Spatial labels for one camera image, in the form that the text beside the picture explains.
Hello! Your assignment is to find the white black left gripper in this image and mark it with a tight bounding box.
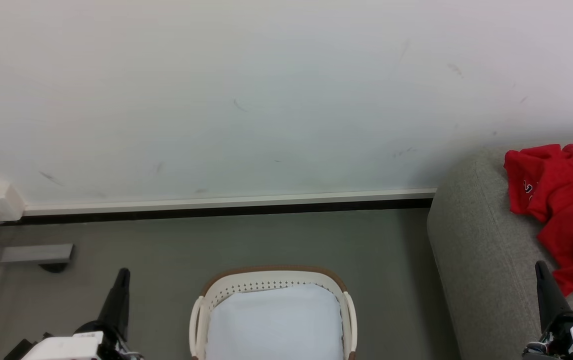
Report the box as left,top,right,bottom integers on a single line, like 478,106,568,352
4,268,143,360

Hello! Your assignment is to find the red clothing with white print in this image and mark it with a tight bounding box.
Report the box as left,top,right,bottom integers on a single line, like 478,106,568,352
504,144,573,297

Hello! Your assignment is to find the white laundry basket brown rim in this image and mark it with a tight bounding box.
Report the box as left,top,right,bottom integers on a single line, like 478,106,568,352
189,265,358,360

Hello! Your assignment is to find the white cloth basket liner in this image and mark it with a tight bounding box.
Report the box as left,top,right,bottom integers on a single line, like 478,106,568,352
205,283,345,360

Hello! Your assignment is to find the grey fabric sofa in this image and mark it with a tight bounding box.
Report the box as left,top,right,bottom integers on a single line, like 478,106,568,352
426,137,573,360

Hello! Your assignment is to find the white black baseboard strip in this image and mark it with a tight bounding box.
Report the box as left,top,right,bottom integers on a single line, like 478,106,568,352
21,188,437,224

